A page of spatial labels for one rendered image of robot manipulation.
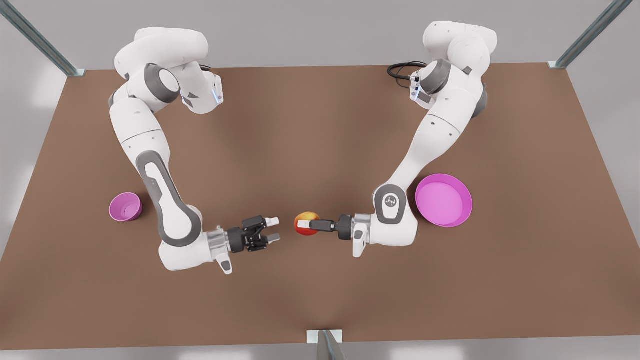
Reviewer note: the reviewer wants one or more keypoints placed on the pink bowl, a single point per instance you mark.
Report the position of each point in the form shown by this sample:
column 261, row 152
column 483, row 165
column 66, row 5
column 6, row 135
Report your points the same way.
column 125, row 207

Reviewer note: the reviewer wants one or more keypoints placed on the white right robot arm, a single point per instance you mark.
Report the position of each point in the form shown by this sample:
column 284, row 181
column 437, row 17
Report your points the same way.
column 150, row 125

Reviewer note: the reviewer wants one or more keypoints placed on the pink plate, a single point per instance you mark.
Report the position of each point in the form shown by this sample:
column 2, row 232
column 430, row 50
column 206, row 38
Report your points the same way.
column 443, row 200

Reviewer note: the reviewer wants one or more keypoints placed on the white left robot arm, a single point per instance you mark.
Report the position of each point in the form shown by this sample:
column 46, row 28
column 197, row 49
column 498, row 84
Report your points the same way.
column 440, row 125

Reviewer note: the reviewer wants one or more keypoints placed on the silver frame post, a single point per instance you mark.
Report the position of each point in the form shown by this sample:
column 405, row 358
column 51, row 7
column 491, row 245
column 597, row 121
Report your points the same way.
column 590, row 32
column 37, row 37
column 327, row 345

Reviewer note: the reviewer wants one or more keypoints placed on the red yellow apple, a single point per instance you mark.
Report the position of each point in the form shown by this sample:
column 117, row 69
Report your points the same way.
column 305, row 220

